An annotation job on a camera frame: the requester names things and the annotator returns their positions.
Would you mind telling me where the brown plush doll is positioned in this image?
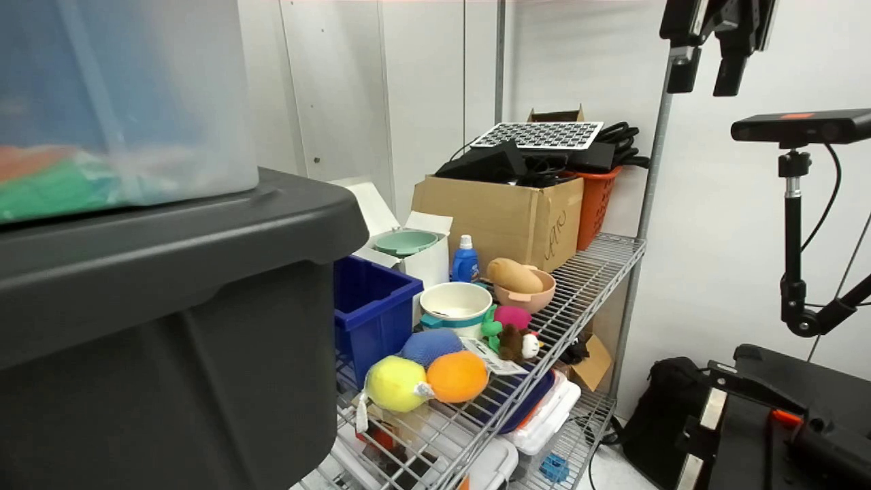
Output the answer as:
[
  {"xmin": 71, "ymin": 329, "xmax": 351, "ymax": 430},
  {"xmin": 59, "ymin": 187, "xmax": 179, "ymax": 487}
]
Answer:
[{"xmin": 498, "ymin": 326, "xmax": 545, "ymax": 366}]

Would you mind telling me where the metal shelf pole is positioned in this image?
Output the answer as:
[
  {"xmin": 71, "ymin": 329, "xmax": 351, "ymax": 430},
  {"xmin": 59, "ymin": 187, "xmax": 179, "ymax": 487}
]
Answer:
[
  {"xmin": 603, "ymin": 44, "xmax": 681, "ymax": 430},
  {"xmin": 492, "ymin": 0, "xmax": 512, "ymax": 127}
]

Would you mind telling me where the grey computer keyboard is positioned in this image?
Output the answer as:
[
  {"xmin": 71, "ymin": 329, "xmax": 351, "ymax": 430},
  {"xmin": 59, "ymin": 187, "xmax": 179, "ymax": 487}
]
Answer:
[{"xmin": 470, "ymin": 118, "xmax": 607, "ymax": 156}]

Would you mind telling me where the orange plastic basket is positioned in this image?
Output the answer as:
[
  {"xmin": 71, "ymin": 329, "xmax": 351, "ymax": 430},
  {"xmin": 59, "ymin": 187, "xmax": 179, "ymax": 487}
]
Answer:
[{"xmin": 569, "ymin": 165, "xmax": 624, "ymax": 253}]

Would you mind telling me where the large brown cardboard box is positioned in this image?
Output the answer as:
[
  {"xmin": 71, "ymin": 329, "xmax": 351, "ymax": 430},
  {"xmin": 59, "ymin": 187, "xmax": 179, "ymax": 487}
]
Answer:
[{"xmin": 407, "ymin": 174, "xmax": 588, "ymax": 276}]

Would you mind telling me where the blue detergent bottle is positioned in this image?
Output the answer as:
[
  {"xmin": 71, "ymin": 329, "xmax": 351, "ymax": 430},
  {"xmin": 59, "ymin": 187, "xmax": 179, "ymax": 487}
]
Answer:
[{"xmin": 449, "ymin": 232, "xmax": 482, "ymax": 287}]

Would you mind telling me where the pink plush toy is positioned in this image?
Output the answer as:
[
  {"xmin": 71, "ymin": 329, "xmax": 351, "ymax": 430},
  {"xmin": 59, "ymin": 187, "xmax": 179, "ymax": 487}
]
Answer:
[{"xmin": 494, "ymin": 302, "xmax": 535, "ymax": 336}]

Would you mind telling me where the white cardboard box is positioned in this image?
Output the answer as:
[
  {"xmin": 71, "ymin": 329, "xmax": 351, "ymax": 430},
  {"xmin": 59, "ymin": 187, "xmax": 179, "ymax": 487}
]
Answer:
[{"xmin": 338, "ymin": 180, "xmax": 454, "ymax": 289}]

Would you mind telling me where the small cardboard piece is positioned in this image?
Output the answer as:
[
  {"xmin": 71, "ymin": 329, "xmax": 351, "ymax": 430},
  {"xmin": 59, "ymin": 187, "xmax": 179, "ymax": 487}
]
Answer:
[{"xmin": 565, "ymin": 336, "xmax": 614, "ymax": 391}]

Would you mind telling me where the mint green bowl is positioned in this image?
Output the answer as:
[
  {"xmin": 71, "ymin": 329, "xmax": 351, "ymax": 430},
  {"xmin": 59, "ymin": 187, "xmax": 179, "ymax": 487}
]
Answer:
[{"xmin": 369, "ymin": 227, "xmax": 443, "ymax": 258}]

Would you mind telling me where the white bowl teal rim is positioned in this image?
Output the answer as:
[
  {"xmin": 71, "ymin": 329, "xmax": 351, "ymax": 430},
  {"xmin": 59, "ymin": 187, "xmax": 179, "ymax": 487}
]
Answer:
[{"xmin": 415, "ymin": 280, "xmax": 498, "ymax": 344}]

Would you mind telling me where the green plush toy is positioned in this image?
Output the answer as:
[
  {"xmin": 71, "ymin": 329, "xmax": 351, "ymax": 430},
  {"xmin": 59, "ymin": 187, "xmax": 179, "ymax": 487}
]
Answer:
[{"xmin": 475, "ymin": 311, "xmax": 505, "ymax": 353}]

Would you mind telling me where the white barcode tag card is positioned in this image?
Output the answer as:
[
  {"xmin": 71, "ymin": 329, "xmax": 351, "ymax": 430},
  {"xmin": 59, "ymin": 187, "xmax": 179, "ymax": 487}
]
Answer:
[{"xmin": 458, "ymin": 329, "xmax": 528, "ymax": 379}]

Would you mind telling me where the black backpack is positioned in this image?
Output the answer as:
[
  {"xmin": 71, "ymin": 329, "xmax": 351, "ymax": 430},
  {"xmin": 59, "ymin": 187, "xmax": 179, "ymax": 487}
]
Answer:
[{"xmin": 620, "ymin": 353, "xmax": 728, "ymax": 490}]

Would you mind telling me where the black equipment case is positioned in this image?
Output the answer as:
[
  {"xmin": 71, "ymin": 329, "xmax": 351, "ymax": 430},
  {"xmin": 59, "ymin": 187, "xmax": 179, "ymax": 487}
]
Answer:
[{"xmin": 674, "ymin": 341, "xmax": 871, "ymax": 490}]

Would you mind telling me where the white plastic case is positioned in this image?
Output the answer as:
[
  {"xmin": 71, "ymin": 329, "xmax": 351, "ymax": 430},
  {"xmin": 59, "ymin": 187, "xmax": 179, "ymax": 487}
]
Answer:
[
  {"xmin": 501, "ymin": 371, "xmax": 583, "ymax": 458},
  {"xmin": 452, "ymin": 432, "xmax": 522, "ymax": 490}
]

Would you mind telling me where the blue plush ball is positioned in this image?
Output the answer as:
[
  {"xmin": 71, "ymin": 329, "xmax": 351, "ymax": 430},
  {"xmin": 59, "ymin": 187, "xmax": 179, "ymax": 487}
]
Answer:
[{"xmin": 399, "ymin": 326, "xmax": 469, "ymax": 371}]

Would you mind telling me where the dark blue case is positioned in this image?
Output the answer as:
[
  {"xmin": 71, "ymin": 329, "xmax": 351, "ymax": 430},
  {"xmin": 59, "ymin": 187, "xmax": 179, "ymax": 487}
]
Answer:
[{"xmin": 498, "ymin": 371, "xmax": 557, "ymax": 435}]

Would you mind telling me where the orange plush ball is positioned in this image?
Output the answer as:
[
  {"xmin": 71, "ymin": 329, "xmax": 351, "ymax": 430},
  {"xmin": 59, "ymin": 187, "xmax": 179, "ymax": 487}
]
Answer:
[{"xmin": 425, "ymin": 348, "xmax": 492, "ymax": 406}]

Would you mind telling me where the blue plastic bin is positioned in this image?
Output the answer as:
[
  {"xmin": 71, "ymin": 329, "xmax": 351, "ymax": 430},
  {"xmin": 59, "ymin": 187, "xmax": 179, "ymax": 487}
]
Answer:
[{"xmin": 332, "ymin": 253, "xmax": 428, "ymax": 390}]

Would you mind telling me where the blue round object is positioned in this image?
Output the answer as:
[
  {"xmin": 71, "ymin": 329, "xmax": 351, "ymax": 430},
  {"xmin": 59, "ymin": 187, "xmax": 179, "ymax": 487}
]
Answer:
[{"xmin": 538, "ymin": 451, "xmax": 571, "ymax": 485}]

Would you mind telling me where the yellow plush ball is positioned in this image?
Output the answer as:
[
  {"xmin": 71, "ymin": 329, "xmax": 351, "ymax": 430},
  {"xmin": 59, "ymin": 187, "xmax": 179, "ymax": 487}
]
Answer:
[{"xmin": 362, "ymin": 353, "xmax": 430, "ymax": 416}]

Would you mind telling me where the clear plastic storage bin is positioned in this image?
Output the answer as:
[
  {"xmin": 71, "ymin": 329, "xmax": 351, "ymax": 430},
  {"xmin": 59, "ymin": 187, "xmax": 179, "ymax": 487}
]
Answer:
[{"xmin": 0, "ymin": 0, "xmax": 262, "ymax": 229}]

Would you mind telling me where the dark grey storage tote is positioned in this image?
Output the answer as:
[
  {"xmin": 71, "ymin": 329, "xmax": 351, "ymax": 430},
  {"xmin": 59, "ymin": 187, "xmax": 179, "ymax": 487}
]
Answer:
[{"xmin": 0, "ymin": 165, "xmax": 369, "ymax": 490}]

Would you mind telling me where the black camera stand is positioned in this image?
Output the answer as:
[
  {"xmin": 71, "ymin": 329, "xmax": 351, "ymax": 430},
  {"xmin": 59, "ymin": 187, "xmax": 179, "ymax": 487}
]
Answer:
[{"xmin": 728, "ymin": 106, "xmax": 871, "ymax": 341}]

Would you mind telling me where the metal wire shelf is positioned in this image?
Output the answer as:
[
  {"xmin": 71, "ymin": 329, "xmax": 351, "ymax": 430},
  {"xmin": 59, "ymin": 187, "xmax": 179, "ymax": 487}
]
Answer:
[{"xmin": 297, "ymin": 232, "xmax": 647, "ymax": 490}]

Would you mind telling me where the pink bowl with handles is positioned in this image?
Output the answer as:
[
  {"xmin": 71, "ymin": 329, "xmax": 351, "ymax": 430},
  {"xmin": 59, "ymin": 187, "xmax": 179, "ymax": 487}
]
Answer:
[{"xmin": 485, "ymin": 262, "xmax": 557, "ymax": 317}]

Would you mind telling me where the white wire basket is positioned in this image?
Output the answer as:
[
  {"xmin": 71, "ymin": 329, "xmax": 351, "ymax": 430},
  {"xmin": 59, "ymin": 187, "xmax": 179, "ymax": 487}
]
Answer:
[{"xmin": 308, "ymin": 425, "xmax": 458, "ymax": 490}]

